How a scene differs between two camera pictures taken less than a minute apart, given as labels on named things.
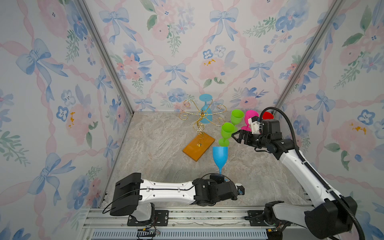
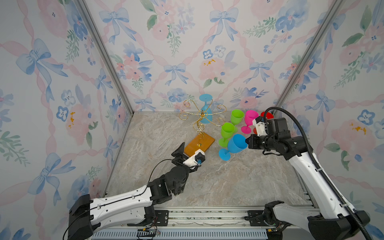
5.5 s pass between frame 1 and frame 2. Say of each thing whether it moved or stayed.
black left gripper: moved
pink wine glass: stayed
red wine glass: stayed
